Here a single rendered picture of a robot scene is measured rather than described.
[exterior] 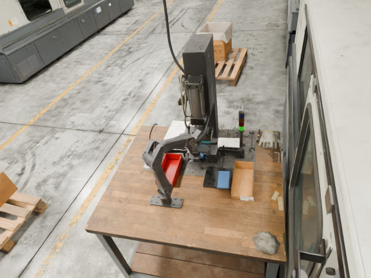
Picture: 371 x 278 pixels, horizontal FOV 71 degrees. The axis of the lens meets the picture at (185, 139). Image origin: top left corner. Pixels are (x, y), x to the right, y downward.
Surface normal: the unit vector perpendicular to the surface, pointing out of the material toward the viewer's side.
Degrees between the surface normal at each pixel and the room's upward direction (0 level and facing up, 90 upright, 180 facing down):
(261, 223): 0
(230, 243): 0
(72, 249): 0
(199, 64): 90
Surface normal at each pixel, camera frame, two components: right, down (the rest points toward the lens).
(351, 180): -0.13, -0.75
